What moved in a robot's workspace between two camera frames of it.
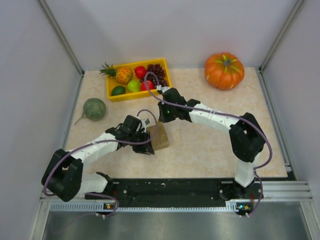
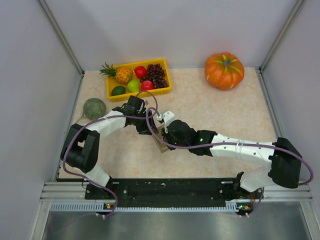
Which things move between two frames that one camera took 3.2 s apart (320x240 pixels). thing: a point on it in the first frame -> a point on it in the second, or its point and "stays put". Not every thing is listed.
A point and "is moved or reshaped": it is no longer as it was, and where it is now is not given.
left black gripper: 146,148 -> 144,129
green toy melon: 94,109 stays put
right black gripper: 163,118 -> 166,137
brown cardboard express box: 160,140 is moved or reshaped
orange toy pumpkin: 224,71 stays put
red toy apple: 150,85 stays put
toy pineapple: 123,75 stays put
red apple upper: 140,72 stays put
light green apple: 133,86 stays put
